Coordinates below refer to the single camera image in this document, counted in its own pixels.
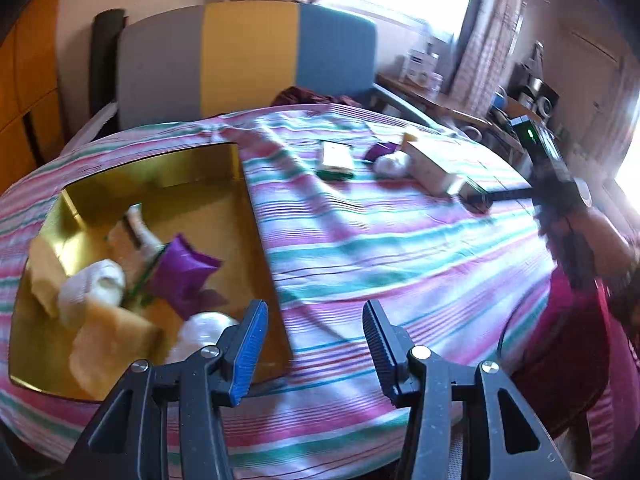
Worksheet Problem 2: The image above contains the rolled white sock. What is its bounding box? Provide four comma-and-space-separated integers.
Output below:
58, 259, 126, 330

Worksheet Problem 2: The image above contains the white plastic wrapped roll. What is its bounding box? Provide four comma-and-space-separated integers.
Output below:
165, 312, 239, 364
373, 151, 411, 180

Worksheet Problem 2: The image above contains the white cardboard box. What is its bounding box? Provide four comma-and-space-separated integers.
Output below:
401, 136, 466, 197

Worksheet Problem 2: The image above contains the yellow sponge block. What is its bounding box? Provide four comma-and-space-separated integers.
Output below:
28, 235, 67, 318
402, 130, 420, 145
68, 300, 163, 400

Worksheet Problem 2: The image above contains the wooden side desk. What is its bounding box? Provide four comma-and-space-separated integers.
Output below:
375, 74, 525, 165

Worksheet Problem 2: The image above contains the gold metal tin box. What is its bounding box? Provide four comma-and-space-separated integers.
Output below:
8, 143, 292, 401

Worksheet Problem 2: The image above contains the cracker pack with barcode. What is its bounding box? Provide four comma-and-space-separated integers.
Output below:
106, 204, 166, 304

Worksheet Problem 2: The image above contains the white product box on desk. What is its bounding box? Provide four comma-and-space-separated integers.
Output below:
400, 49, 439, 88

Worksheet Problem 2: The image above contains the striped pink green tablecloth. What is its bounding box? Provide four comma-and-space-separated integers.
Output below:
1, 105, 553, 479

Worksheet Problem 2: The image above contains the yellow sponge block far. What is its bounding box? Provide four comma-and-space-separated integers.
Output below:
402, 130, 420, 145

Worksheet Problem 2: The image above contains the Weidan cracker pack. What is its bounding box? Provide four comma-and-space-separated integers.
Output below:
316, 141, 355, 181

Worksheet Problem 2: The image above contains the pink curtain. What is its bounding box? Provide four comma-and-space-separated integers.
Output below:
449, 0, 522, 116

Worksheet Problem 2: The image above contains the orange wooden wardrobe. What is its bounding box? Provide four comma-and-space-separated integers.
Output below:
1, 0, 65, 190

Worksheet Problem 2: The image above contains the yellow sponge block upper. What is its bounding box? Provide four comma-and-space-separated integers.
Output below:
28, 235, 67, 318

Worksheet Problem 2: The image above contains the grey yellow blue chair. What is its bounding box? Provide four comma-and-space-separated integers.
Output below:
63, 1, 436, 153

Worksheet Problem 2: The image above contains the purple snack pouch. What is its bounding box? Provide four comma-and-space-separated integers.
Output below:
145, 234, 224, 321
363, 142, 399, 162

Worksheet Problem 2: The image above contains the person's right hand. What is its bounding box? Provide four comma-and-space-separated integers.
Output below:
567, 208, 639, 330

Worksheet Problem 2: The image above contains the yellow sponge block lower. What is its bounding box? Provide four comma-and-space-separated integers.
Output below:
68, 300, 163, 400

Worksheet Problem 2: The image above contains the dark red cloth on chair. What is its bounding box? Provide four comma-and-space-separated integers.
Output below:
271, 86, 361, 107

